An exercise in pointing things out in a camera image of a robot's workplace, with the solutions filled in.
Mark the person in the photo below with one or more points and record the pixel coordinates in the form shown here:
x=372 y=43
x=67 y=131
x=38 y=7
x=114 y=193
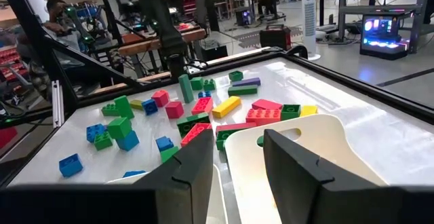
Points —
x=56 y=8

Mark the yellow long block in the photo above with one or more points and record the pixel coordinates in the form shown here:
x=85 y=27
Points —
x=226 y=107
x=308 y=110

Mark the green long smooth block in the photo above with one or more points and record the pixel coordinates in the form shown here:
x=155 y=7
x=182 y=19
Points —
x=242 y=90

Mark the purple long block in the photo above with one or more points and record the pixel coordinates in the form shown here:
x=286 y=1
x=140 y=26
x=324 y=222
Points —
x=246 y=81

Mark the black aluminium table frame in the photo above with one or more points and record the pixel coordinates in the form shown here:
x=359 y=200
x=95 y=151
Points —
x=373 y=91

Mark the red and black box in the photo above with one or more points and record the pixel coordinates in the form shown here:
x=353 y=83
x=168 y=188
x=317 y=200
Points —
x=274 y=38

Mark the pink cube block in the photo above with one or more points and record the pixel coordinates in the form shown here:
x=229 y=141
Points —
x=174 y=110

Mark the silver aluminium bracket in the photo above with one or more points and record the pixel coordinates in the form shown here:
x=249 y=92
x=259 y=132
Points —
x=57 y=105

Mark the orange-red long studded brick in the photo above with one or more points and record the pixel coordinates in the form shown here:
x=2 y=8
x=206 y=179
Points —
x=263 y=116

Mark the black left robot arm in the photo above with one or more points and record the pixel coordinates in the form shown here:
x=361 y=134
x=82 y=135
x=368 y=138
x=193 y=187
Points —
x=162 y=30

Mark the white plastic bin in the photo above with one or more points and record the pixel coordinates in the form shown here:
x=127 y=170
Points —
x=244 y=183
x=218 y=200

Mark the wooden workbench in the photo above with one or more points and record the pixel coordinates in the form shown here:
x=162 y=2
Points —
x=130 y=49

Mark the grey metal workbench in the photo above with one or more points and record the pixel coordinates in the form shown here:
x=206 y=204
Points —
x=373 y=9

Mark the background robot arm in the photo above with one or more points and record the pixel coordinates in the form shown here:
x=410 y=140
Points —
x=81 y=27

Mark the green cube block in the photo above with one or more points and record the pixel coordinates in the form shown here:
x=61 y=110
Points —
x=119 y=128

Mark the teal green long block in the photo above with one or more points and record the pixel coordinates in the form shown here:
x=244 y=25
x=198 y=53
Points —
x=186 y=88

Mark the light blue cube block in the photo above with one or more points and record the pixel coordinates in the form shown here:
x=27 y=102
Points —
x=128 y=141

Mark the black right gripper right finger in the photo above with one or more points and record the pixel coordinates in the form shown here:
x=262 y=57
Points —
x=305 y=190

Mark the white tower fan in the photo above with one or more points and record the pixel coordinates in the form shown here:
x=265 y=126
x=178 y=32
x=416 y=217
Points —
x=309 y=23

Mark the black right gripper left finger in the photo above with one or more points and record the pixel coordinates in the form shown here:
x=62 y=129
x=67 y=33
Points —
x=183 y=183

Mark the red long studded brick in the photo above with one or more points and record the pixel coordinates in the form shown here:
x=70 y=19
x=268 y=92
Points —
x=202 y=106
x=194 y=134

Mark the orange-red small block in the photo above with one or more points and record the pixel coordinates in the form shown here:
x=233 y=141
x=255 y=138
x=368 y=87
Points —
x=160 y=98

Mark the glowing computer case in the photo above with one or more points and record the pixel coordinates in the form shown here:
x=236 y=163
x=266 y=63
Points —
x=384 y=35

